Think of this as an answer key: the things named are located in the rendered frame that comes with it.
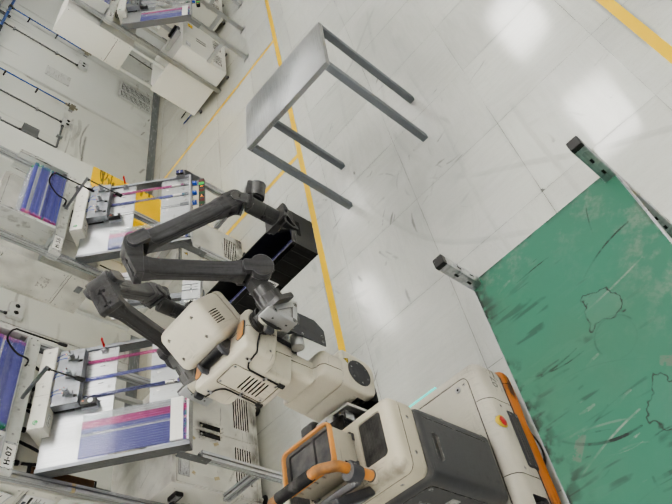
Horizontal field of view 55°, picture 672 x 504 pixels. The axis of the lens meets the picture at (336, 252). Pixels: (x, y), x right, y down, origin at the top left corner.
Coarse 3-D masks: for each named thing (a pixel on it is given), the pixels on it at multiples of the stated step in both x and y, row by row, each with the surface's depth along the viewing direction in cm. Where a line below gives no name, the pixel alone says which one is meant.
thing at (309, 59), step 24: (312, 48) 360; (288, 72) 373; (312, 72) 346; (336, 72) 344; (264, 96) 386; (288, 96) 358; (408, 96) 408; (264, 120) 370; (408, 120) 376; (312, 144) 428; (288, 168) 386
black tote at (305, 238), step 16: (304, 224) 231; (272, 240) 238; (288, 240) 239; (304, 240) 223; (272, 256) 244; (288, 256) 222; (304, 256) 223; (288, 272) 227; (224, 288) 251; (240, 288) 253; (240, 304) 235
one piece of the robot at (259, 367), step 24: (240, 336) 194; (264, 336) 199; (240, 360) 194; (264, 360) 195; (288, 360) 209; (312, 360) 221; (336, 360) 222; (360, 360) 232; (216, 384) 200; (240, 384) 202; (264, 384) 201; (288, 384) 203; (312, 384) 215; (336, 384) 216; (360, 384) 222; (312, 408) 223; (336, 408) 224
